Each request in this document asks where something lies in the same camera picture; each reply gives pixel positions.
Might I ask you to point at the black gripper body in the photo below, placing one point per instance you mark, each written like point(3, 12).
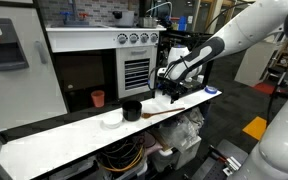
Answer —
point(170, 86)

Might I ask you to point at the wooden spoon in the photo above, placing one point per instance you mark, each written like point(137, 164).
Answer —
point(164, 112)

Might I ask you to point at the orange plastic cup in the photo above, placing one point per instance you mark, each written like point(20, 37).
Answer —
point(98, 99)

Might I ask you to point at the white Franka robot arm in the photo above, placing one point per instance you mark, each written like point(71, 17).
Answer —
point(244, 30)

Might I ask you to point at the black mug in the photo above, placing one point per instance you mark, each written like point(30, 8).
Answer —
point(132, 111)

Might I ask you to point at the small white cylinder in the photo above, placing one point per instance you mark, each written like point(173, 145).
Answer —
point(200, 79)

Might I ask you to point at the blue tape roll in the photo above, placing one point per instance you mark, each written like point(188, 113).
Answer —
point(210, 90)

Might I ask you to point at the clear plastic bag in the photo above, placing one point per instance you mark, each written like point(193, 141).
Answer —
point(179, 131)

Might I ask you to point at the white toy oven door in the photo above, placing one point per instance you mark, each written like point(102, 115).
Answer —
point(137, 71)

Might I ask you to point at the pink soft item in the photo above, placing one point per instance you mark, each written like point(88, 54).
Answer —
point(147, 140)

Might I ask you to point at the white storage container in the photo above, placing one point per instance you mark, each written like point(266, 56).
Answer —
point(184, 155)

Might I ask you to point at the small blue box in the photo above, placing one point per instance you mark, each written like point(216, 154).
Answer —
point(182, 23)

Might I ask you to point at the white bowl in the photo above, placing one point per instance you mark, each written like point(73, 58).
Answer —
point(112, 120)

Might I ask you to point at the grey toy pot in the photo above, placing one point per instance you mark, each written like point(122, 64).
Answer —
point(125, 18)

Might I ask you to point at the clear plastic storage bin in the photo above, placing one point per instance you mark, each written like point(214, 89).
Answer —
point(124, 168)

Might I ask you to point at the metal clamp with orange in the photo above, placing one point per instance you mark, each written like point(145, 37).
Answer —
point(232, 165)

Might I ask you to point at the red floor mat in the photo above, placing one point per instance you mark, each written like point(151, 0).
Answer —
point(265, 88)

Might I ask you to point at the toy oven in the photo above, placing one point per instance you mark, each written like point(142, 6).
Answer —
point(84, 36)

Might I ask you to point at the wooden shelf unit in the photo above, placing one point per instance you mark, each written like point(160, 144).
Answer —
point(285, 56)

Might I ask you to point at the toy faucet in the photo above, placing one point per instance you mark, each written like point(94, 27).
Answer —
point(73, 13)

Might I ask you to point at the white toy fridge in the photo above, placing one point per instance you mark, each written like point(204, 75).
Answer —
point(17, 93)

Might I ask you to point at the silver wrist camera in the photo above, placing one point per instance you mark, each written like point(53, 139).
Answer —
point(162, 71)

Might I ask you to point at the black pegboard base plate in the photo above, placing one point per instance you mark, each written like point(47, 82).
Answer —
point(217, 156)

